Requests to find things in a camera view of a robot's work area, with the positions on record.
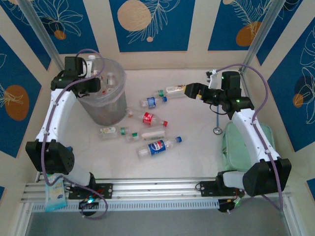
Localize aluminium table side rail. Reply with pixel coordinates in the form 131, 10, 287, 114
238, 69, 250, 90

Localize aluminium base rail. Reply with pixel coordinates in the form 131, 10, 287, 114
21, 178, 293, 201

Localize wet wipes packet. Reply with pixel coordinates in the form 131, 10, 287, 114
44, 173, 67, 212

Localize small bottle tree label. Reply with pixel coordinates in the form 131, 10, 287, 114
99, 125, 131, 140

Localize grey slotted cable duct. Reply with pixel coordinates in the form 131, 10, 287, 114
31, 199, 220, 212

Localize clear bottle cream white label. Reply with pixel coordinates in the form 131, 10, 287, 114
125, 127, 166, 143

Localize mint green pouch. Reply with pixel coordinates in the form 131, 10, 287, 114
220, 121, 276, 173

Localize clear bottle blue label cap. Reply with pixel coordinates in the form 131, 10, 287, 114
139, 96, 168, 109

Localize aluminium frame post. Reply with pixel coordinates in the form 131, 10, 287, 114
240, 0, 288, 74
17, 0, 62, 65

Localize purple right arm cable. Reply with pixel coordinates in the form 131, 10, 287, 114
215, 63, 284, 212

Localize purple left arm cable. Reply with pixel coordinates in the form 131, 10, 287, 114
41, 49, 109, 220

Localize cola bottle red label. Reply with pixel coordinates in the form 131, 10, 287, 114
126, 109, 169, 127

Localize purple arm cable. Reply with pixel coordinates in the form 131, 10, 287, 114
215, 63, 284, 212
41, 49, 109, 220

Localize pepsi bottle blue label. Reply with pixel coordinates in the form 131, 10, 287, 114
136, 136, 183, 160

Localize clear plastic bin liner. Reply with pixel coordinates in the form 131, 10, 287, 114
78, 57, 127, 108

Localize clear bottle white crane label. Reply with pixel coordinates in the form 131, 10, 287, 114
153, 84, 187, 99

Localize clear plastic trash bin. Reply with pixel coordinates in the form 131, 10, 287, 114
78, 57, 127, 125

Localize black controller board green light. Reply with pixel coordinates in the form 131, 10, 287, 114
218, 198, 241, 214
78, 198, 99, 210

